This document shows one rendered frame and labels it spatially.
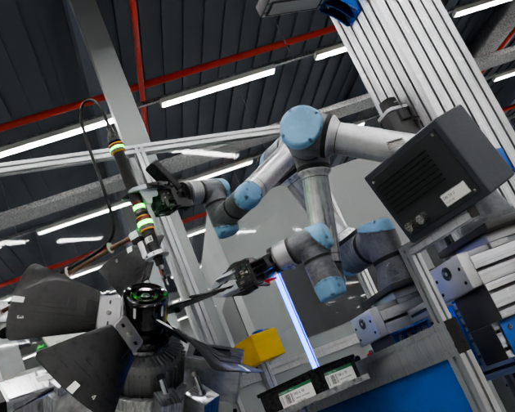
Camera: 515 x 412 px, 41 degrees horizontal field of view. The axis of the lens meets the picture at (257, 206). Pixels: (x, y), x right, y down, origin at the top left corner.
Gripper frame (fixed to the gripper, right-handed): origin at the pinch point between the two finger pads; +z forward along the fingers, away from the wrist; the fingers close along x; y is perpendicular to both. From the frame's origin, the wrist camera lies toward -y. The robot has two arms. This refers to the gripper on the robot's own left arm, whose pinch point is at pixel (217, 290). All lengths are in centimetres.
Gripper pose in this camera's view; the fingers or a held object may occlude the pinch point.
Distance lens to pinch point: 190.6
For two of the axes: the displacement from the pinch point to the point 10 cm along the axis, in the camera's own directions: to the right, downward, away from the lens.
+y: -3.4, -0.3, -9.4
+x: 4.2, 8.9, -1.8
